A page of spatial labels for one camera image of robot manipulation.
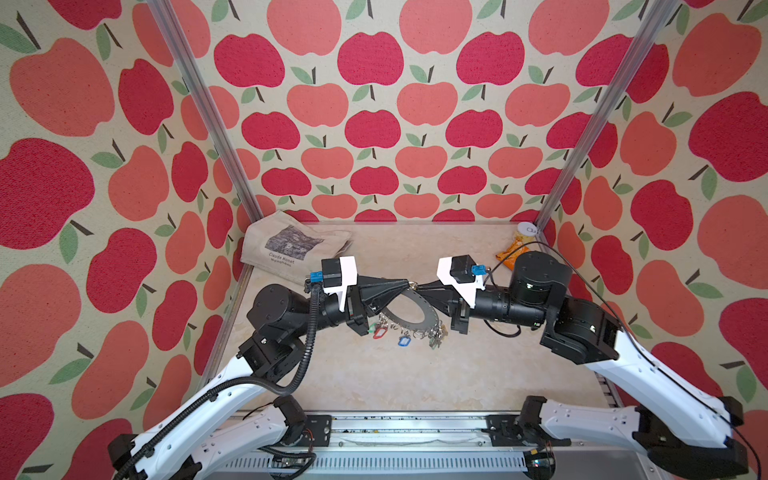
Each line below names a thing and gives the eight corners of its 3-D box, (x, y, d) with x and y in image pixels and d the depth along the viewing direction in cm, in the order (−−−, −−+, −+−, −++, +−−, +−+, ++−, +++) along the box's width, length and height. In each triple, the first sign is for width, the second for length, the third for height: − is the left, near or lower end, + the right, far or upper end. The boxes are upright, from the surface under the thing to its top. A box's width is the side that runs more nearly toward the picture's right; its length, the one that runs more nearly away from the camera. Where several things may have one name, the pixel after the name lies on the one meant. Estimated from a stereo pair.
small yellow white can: (518, 244, 115) (522, 236, 111) (512, 228, 120) (516, 220, 117) (535, 244, 115) (540, 236, 111) (528, 228, 120) (532, 220, 117)
